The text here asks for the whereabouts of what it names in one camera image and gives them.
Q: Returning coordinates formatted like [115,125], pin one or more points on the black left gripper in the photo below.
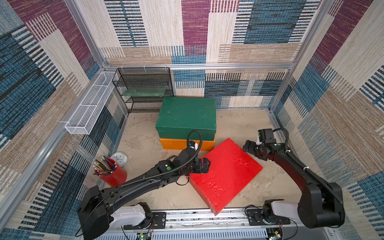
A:
[199,163]

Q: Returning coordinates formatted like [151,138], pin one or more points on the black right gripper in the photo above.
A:
[250,146]

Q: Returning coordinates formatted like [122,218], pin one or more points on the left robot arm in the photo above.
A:
[97,207]

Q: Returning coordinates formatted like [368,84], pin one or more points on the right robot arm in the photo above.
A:
[321,203]

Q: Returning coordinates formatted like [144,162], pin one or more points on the white round device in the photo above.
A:
[120,158]

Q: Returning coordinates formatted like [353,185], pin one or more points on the red pencil cup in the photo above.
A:
[114,175]

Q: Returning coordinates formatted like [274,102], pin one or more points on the green plastic case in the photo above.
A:
[145,92]

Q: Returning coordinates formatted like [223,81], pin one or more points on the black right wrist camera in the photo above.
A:
[266,136]

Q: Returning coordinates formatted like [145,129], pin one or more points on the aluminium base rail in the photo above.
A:
[230,224]

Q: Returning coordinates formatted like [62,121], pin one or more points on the black wire mesh shelf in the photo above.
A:
[143,77]

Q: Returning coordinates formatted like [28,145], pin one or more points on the white wire mesh basket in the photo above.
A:
[87,113]

